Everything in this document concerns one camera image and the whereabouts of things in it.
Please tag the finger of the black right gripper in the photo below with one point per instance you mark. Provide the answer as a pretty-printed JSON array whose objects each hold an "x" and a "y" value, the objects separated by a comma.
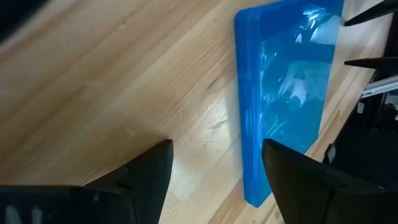
[
  {"x": 379, "y": 63},
  {"x": 382, "y": 11}
]

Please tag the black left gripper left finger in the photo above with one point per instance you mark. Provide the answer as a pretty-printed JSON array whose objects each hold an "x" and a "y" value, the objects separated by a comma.
[{"x": 149, "y": 177}]

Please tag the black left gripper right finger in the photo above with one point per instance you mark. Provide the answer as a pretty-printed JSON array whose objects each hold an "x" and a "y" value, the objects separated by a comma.
[{"x": 295, "y": 180}]

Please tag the blue plastic jewel case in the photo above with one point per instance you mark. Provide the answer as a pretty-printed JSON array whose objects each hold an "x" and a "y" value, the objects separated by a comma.
[{"x": 280, "y": 93}]

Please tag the silver aluminium extrusion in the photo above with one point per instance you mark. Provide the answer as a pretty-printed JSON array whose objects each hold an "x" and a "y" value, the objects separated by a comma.
[{"x": 381, "y": 87}]

